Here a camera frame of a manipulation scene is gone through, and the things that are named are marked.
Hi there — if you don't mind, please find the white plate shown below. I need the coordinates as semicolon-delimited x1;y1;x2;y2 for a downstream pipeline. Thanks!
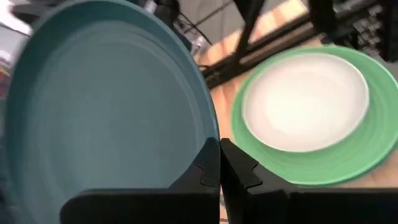
241;52;371;153

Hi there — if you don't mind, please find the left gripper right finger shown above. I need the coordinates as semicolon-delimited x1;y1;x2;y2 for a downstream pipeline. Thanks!
220;138;398;224

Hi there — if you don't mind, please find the black table frame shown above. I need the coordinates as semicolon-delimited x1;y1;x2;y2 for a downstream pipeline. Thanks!
198;0;333;90

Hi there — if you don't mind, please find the teal plate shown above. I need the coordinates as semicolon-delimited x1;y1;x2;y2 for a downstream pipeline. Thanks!
2;0;220;224

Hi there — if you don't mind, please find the green plate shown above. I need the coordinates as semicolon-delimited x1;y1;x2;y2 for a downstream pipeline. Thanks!
230;44;398;187

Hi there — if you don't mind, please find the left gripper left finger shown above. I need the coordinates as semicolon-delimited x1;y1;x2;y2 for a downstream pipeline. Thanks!
60;136;221;224

